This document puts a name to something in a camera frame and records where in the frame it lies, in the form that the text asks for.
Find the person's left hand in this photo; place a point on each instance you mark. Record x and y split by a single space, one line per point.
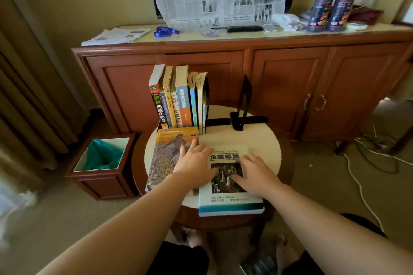
193 168

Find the person's right hand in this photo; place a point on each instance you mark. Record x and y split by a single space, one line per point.
258 178

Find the yellow painting cover paperback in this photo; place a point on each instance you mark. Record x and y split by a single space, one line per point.
164 155

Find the large white teal textbook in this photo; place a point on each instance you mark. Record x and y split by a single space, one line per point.
226 207

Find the black metal bookend rack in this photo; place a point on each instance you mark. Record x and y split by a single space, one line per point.
219 122

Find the yellowed blue cover book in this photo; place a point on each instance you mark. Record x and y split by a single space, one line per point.
193 107

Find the dark figure cover book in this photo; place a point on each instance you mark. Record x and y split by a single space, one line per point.
166 110

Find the grey cover book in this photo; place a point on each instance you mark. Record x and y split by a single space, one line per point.
200 104

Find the yellow picture storybook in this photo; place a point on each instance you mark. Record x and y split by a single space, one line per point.
167 78

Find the person's left forearm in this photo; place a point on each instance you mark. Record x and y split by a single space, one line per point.
122 233

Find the person's right forearm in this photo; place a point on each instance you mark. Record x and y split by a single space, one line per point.
338 236

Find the person's right leg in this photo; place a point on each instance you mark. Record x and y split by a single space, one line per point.
303 266

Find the round wooden table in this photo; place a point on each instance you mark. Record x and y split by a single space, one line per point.
245 142

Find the blue slipper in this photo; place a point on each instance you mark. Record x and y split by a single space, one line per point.
258 266

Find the green bin liner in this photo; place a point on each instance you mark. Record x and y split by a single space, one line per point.
103 155

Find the wooden trash bin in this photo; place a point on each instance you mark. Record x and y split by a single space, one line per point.
96 184

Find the wooden sideboard cabinet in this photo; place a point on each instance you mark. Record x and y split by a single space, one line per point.
122 91

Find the small lavender packet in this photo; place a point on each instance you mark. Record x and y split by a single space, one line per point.
210 33

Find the wooden side desk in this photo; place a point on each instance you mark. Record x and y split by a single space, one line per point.
401 142

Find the black remote control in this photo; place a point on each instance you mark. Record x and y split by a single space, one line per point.
245 29

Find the folded newspaper pile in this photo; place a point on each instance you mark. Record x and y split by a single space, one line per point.
113 37

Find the small clear packet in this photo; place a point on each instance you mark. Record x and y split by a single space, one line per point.
297 26

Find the white plastic bag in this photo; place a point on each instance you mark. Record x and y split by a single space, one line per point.
284 20

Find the grey blue flat booklet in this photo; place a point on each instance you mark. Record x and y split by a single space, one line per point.
305 15

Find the small white box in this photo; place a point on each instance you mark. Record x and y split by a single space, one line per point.
356 25

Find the beige curtain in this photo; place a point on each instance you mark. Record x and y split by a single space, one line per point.
25 91

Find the white sheer curtain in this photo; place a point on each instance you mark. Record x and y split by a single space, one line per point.
9 204

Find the dark red bag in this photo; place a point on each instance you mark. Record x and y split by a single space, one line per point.
368 15

